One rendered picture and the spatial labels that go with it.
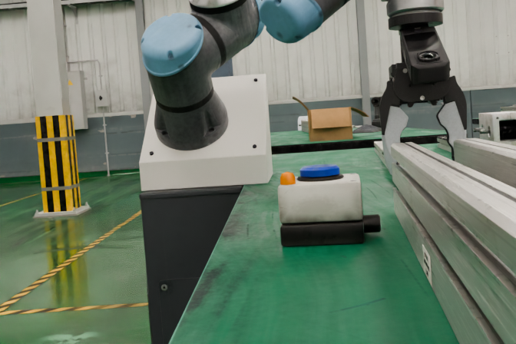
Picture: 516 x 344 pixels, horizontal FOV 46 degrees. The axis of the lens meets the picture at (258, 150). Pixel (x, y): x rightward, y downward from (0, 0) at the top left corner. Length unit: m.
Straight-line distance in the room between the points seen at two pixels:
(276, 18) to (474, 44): 11.55
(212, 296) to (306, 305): 0.08
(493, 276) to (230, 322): 0.19
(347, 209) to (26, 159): 12.16
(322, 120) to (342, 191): 2.25
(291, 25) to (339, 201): 0.30
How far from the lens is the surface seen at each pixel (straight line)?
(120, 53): 12.09
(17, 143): 12.71
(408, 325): 0.37
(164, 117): 1.18
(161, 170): 1.19
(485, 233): 0.25
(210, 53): 1.12
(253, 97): 1.29
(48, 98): 6.98
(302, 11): 0.79
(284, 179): 0.58
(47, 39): 7.03
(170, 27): 1.12
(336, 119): 2.82
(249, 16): 1.18
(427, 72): 0.74
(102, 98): 12.00
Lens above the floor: 0.90
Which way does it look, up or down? 3 degrees down
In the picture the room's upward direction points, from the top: 4 degrees counter-clockwise
